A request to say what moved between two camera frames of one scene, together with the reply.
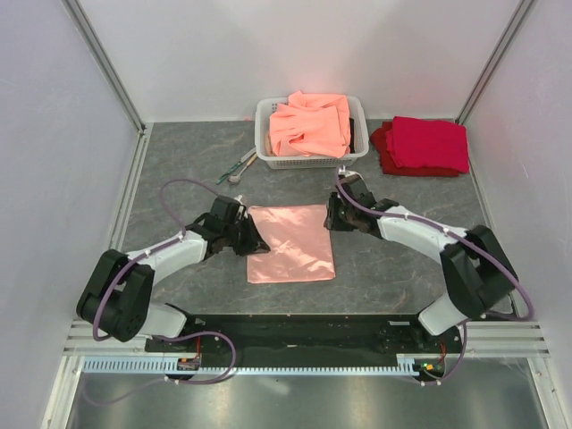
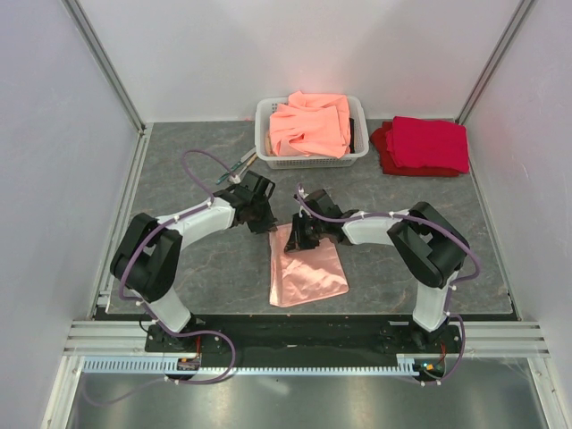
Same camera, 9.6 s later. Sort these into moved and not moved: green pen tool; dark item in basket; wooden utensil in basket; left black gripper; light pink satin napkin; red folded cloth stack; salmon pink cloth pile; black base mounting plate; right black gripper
Moved: left black gripper; light pink satin napkin; right black gripper
Not moved: wooden utensil in basket; green pen tool; salmon pink cloth pile; dark item in basket; black base mounting plate; red folded cloth stack
